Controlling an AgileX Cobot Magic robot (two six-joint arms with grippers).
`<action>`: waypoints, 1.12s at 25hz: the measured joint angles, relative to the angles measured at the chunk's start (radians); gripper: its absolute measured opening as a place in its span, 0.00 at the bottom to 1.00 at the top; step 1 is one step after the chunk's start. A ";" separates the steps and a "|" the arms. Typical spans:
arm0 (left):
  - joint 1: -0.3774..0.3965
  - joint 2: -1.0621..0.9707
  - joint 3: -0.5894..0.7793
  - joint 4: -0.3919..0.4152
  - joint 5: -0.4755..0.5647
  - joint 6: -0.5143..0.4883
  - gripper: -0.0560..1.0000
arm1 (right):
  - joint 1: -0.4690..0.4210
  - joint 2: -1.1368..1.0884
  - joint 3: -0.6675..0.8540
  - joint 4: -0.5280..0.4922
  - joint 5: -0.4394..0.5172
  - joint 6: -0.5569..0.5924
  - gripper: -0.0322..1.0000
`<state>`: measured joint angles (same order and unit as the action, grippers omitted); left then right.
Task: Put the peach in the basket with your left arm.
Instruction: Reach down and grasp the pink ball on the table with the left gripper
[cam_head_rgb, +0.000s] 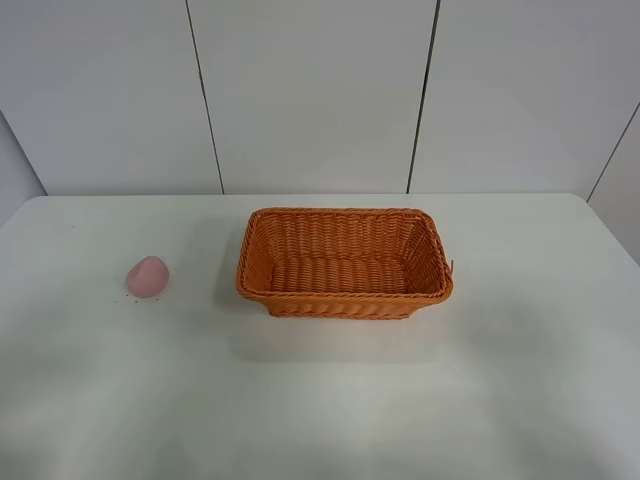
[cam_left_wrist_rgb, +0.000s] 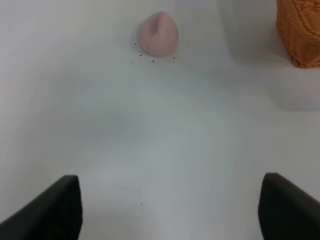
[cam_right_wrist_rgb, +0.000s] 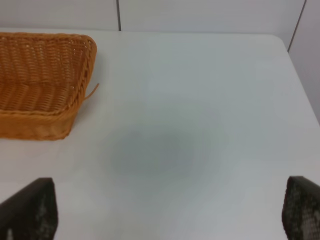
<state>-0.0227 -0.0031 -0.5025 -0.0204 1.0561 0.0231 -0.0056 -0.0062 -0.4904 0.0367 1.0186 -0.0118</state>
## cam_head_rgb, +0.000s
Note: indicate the pink peach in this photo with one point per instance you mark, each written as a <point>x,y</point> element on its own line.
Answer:
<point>148,278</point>

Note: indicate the orange wicker basket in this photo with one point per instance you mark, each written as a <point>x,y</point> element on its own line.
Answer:
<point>358,263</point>

